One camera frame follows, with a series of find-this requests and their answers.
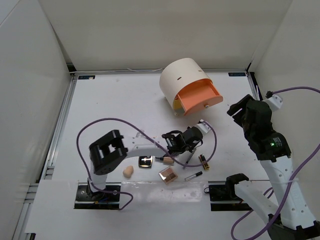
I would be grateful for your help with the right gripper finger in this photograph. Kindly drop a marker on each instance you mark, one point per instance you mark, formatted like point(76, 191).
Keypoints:
point(237, 110)
point(241, 121)

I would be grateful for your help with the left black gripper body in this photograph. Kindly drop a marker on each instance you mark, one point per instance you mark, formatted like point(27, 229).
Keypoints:
point(189, 148)

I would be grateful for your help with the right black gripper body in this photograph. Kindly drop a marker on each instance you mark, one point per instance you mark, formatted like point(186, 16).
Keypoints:
point(248, 132)

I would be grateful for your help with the gold black lipstick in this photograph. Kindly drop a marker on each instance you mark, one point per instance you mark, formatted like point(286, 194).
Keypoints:
point(203, 162)

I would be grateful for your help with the clear black-capped mascara tube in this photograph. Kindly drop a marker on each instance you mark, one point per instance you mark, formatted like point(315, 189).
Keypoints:
point(195, 175)

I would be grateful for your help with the red lip gloss tube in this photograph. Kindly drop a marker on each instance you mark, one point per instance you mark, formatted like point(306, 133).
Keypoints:
point(188, 159)

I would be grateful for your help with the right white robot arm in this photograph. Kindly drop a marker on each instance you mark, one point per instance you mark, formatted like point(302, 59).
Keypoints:
point(290, 218)

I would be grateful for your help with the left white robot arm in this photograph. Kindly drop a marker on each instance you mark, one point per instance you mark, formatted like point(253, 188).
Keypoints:
point(110, 150)

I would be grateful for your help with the beige makeup sponge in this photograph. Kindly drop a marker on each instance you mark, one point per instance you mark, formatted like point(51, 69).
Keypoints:
point(128, 172)

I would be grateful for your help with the beige foundation bottle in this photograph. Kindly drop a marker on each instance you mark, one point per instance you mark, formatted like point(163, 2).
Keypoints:
point(165, 160)

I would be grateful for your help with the brown eyeshadow palette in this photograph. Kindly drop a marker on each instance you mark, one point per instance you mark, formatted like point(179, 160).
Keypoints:
point(168, 175)

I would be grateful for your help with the black gold square compact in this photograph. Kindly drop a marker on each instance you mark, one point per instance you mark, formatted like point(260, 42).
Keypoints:
point(145, 162)

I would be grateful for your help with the yellow middle drawer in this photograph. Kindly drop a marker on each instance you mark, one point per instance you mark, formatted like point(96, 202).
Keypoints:
point(176, 104)

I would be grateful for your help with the cream round drawer cabinet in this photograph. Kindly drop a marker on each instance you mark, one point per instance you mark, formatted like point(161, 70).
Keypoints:
point(177, 75)

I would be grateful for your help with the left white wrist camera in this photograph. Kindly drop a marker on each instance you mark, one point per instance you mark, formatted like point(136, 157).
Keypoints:
point(203, 127)

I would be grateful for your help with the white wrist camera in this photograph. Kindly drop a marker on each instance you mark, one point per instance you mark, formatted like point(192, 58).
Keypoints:
point(203, 127)
point(274, 101)

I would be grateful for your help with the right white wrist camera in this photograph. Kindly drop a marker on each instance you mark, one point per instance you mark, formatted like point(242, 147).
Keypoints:
point(274, 101)

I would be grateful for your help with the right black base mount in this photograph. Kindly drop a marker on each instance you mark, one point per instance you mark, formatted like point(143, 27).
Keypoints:
point(221, 201)

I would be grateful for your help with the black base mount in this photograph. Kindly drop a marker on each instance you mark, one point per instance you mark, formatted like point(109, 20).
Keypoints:
point(87, 200)
point(221, 201)

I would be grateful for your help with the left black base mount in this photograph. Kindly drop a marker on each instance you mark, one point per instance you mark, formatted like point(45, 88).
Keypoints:
point(87, 200)

